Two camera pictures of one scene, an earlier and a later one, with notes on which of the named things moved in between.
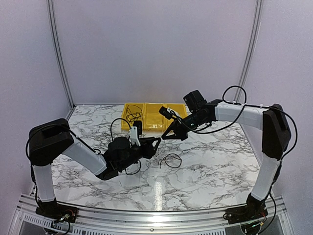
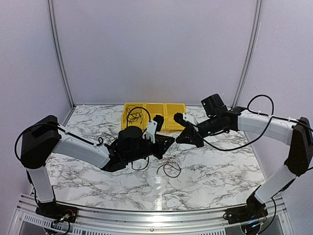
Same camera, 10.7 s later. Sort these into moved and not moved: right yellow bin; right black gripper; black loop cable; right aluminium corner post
Moved: right black gripper; black loop cable
Not moved: right aluminium corner post; right yellow bin
